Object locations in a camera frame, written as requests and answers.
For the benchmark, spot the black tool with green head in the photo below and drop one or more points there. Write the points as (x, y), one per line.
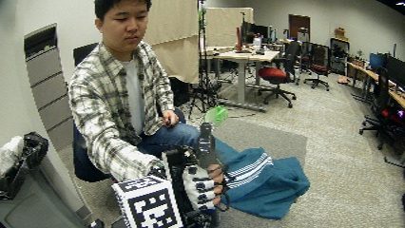
(207, 145)

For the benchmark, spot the white cube with black markers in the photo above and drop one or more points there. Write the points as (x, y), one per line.
(147, 202)

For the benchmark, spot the teal towel with white stripes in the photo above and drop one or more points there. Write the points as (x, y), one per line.
(269, 183)

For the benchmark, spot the black tripod stand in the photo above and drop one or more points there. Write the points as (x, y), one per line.
(203, 79)

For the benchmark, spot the the person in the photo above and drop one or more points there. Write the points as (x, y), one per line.
(106, 95)

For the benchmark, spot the black chair with red seat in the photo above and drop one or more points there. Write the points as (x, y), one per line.
(273, 74)
(320, 68)

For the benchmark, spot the grey storage box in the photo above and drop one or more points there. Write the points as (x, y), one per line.
(34, 205)

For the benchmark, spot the wooden desk with grey legs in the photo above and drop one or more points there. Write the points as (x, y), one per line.
(244, 58)

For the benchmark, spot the black bag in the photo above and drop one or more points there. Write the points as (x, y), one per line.
(30, 158)

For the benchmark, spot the white crumpled plastic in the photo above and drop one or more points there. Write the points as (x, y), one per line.
(11, 155)

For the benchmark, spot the beige partition curtain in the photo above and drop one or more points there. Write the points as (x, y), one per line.
(175, 38)

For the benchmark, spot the grey panelled cabinet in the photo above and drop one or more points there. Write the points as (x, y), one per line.
(48, 85)

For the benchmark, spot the black computer monitor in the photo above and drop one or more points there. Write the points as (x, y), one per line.
(257, 31)

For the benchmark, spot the beige partition board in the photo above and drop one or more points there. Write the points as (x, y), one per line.
(223, 25)

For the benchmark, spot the black mesh office chair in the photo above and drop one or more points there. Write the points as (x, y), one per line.
(381, 95)

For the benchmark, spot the black framed cabinet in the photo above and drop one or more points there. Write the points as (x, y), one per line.
(339, 57)

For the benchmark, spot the long wooden desk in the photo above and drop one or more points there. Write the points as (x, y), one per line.
(371, 76)

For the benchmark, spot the brown door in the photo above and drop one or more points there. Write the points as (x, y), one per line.
(299, 23)

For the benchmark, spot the blue lit monitor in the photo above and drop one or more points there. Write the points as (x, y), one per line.
(376, 60)

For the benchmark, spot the brown cardboard box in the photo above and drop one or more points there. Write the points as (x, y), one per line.
(340, 33)

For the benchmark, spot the large black monitor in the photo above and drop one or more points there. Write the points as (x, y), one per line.
(396, 71)

